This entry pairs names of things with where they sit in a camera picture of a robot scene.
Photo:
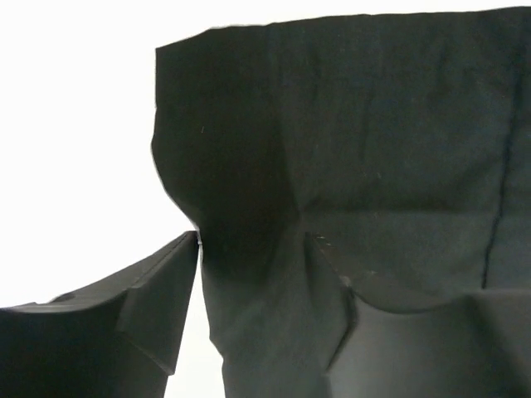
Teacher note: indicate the black trousers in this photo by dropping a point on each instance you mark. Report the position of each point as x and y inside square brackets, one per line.
[403, 140]

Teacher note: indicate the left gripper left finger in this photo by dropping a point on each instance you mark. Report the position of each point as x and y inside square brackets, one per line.
[118, 337]

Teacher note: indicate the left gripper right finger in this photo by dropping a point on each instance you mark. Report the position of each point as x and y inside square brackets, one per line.
[379, 339]

